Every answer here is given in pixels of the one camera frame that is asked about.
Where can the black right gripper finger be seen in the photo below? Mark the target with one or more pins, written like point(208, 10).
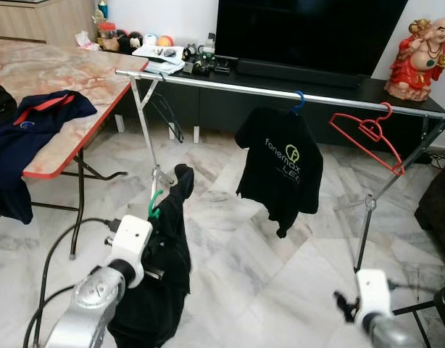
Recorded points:
point(347, 308)

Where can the plain black T-shirt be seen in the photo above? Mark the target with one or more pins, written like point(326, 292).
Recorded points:
point(161, 290)

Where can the green plastic hanger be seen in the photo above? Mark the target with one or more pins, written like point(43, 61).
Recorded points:
point(151, 206)

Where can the navy knit shirt red stripe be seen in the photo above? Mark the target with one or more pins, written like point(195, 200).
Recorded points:
point(27, 145)

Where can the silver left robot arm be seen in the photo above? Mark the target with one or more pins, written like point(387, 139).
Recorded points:
point(88, 304)

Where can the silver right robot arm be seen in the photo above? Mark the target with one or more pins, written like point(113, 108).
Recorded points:
point(393, 335)

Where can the red plastic hanger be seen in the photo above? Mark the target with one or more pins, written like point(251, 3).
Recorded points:
point(367, 130)

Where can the blue plastic hanger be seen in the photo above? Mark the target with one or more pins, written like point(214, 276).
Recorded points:
point(302, 101)

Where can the dark brown sofa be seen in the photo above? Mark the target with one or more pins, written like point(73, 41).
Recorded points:
point(436, 210)

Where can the black fonemax print T-shirt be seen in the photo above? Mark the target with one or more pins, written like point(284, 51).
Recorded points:
point(280, 174)

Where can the black TV cabinet white legs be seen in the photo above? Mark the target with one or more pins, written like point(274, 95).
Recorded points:
point(208, 109)

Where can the silver metal clothes rack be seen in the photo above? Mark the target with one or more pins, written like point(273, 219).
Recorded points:
point(230, 87)

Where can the white paper stack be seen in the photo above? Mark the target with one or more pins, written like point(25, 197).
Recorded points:
point(157, 61)

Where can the black electronic gadget pile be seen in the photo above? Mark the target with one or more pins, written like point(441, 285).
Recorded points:
point(197, 64)

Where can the small black electronic box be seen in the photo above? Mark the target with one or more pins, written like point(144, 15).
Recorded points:
point(222, 68)

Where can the dark computer mouse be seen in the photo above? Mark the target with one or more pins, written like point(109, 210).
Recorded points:
point(169, 51)

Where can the marble pattern folding table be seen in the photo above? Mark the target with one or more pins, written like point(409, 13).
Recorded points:
point(63, 69)

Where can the black round plush toy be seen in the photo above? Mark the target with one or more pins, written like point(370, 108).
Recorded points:
point(122, 41)
point(135, 41)

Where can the black folded garment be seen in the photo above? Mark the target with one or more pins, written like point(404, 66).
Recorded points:
point(1, 107)

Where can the red lidded jar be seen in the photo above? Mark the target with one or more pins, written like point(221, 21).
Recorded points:
point(107, 38)

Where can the pink tissue box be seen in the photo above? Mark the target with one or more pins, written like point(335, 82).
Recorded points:
point(86, 41)

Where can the blue gold hanging ornament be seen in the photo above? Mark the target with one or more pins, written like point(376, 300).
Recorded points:
point(100, 10)

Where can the red laughing Buddha statue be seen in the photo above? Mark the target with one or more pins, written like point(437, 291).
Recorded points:
point(414, 69)

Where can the light wooden sideboard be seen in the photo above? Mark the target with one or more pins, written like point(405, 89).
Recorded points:
point(41, 25)

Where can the large black television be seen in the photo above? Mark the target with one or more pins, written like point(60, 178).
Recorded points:
point(309, 32)

